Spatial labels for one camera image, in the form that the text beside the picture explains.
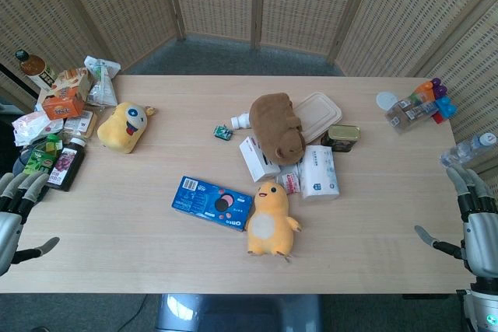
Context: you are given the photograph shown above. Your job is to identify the colourful toy building blocks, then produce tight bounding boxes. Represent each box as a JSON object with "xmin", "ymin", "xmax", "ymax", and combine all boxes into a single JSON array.
[{"xmin": 412, "ymin": 76, "xmax": 458, "ymax": 125}]

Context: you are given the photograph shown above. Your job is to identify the flat beige snack packet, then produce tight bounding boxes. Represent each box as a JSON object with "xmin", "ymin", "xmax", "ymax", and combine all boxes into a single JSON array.
[{"xmin": 61, "ymin": 109, "xmax": 98, "ymax": 139}]

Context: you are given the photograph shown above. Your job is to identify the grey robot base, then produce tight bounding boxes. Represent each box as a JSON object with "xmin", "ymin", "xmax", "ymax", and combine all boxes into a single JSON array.
[{"xmin": 154, "ymin": 293, "xmax": 331, "ymax": 332}]

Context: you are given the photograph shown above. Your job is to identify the white tissue pack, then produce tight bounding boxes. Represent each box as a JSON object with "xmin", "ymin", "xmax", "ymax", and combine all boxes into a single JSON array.
[{"xmin": 299, "ymin": 145, "xmax": 341, "ymax": 203}]

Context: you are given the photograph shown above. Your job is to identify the amber tea bottle black cap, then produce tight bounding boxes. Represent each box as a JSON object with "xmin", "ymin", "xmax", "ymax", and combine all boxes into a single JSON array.
[{"xmin": 14, "ymin": 49, "xmax": 57, "ymax": 94}]

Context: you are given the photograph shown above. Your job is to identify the woven bamboo folding screen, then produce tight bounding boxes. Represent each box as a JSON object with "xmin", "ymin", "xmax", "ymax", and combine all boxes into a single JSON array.
[{"xmin": 0, "ymin": 0, "xmax": 498, "ymax": 177}]

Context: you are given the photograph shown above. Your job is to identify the yellow round-eyed plush toy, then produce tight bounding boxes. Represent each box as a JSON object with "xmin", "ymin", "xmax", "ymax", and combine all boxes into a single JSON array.
[{"xmin": 96, "ymin": 101, "xmax": 157, "ymax": 154}]

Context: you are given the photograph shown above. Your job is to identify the dark green tin can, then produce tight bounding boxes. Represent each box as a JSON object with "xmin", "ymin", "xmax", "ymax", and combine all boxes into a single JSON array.
[{"xmin": 321, "ymin": 124, "xmax": 363, "ymax": 153}]

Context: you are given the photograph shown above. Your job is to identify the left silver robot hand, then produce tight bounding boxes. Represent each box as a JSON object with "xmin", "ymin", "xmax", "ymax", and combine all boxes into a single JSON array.
[{"xmin": 0, "ymin": 171, "xmax": 61, "ymax": 277}]

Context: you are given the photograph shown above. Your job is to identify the small white plastic bottle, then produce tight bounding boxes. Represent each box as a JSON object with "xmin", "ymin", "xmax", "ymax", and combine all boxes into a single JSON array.
[{"xmin": 230, "ymin": 113, "xmax": 252, "ymax": 130}]

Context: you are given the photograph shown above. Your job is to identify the white red cardboard box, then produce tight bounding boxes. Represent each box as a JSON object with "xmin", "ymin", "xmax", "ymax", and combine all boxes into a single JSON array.
[{"xmin": 238, "ymin": 136, "xmax": 282, "ymax": 183}]

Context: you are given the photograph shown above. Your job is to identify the brown capybara plush toy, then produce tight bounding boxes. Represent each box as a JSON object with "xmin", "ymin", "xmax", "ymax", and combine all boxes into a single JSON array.
[{"xmin": 248, "ymin": 93, "xmax": 307, "ymax": 166}]

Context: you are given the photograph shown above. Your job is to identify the yellow standing plush toy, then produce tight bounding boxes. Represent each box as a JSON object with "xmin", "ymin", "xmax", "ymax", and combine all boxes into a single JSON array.
[{"xmin": 244, "ymin": 180, "xmax": 303, "ymax": 262}]

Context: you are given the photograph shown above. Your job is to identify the orange drink carton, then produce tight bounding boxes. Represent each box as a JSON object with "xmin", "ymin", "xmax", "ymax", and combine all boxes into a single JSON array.
[{"xmin": 41, "ymin": 96, "xmax": 86, "ymax": 121}]

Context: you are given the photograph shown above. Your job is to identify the blue Oreo cookie box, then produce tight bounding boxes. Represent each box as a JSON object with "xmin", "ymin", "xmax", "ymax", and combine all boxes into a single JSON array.
[{"xmin": 171, "ymin": 175, "xmax": 254, "ymax": 232}]

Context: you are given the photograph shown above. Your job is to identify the clear white plastic bag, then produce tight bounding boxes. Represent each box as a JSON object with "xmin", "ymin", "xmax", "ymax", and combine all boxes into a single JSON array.
[{"xmin": 83, "ymin": 54, "xmax": 121, "ymax": 107}]

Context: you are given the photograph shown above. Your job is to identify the black cable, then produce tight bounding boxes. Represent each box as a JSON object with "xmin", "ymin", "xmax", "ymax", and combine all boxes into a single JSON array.
[{"xmin": 120, "ymin": 293, "xmax": 151, "ymax": 332}]

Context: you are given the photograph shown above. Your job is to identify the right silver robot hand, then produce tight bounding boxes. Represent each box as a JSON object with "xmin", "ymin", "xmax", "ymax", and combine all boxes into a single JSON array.
[{"xmin": 414, "ymin": 165, "xmax": 498, "ymax": 283}]

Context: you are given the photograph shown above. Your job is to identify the purple grape juice bottle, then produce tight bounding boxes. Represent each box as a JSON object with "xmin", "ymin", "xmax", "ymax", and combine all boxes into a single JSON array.
[{"xmin": 44, "ymin": 136, "xmax": 88, "ymax": 193}]

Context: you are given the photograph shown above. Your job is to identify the clear plastic water bottle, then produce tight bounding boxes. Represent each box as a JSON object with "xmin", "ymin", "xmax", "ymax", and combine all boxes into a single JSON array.
[{"xmin": 439, "ymin": 131, "xmax": 498, "ymax": 169}]

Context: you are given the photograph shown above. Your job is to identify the white pink snack bag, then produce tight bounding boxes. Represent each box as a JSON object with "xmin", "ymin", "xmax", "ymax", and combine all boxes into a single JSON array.
[{"xmin": 11, "ymin": 110, "xmax": 65, "ymax": 147}]

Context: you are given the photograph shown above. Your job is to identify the white round lid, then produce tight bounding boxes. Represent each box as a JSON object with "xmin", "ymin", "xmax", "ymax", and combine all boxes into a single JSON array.
[{"xmin": 376, "ymin": 91, "xmax": 398, "ymax": 110}]

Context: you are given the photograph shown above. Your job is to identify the red white snack packet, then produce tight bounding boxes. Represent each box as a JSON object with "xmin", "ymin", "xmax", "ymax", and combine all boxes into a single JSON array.
[{"xmin": 277, "ymin": 164, "xmax": 303, "ymax": 195}]

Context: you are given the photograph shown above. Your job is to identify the small green candy packet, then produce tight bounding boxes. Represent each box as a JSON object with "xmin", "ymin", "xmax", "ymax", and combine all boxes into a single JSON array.
[{"xmin": 212, "ymin": 124, "xmax": 234, "ymax": 140}]

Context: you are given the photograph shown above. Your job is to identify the biscuit box beige orange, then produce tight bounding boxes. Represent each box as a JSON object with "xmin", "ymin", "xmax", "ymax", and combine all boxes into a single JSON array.
[{"xmin": 49, "ymin": 67, "xmax": 93, "ymax": 104}]

